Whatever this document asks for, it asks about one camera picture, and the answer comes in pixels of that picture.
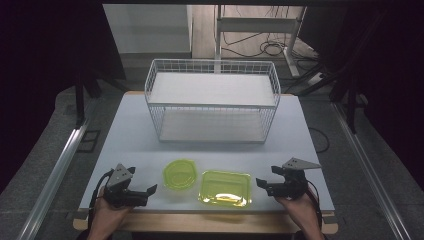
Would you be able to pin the white metal desk frame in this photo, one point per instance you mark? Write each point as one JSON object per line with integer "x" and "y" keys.
{"x": 256, "y": 24}

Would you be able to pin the person's right hand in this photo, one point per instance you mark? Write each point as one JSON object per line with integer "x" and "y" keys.
{"x": 303, "y": 213}

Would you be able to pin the white power strip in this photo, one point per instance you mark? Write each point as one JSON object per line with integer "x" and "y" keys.
{"x": 315, "y": 78}

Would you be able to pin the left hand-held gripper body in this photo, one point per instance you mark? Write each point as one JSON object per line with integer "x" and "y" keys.
{"x": 120, "y": 195}

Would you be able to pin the person's left hand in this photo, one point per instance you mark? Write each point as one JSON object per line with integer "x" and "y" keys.
{"x": 105, "y": 216}

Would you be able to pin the aluminium rail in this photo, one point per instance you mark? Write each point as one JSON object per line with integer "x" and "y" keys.
{"x": 56, "y": 173}
{"x": 370, "y": 173}

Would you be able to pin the round green plastic container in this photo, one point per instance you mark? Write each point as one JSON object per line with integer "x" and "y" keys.
{"x": 180, "y": 175}

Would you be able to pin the rectangular green plastic container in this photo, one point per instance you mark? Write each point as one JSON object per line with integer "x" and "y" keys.
{"x": 225, "y": 188}

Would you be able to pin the black metal stand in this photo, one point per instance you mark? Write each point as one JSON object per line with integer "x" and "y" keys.
{"x": 80, "y": 100}
{"x": 350, "y": 103}

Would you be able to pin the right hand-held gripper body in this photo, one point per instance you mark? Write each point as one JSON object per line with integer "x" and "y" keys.
{"x": 293, "y": 186}

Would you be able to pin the dark curtain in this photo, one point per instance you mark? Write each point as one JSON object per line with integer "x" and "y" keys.
{"x": 393, "y": 83}
{"x": 43, "y": 66}

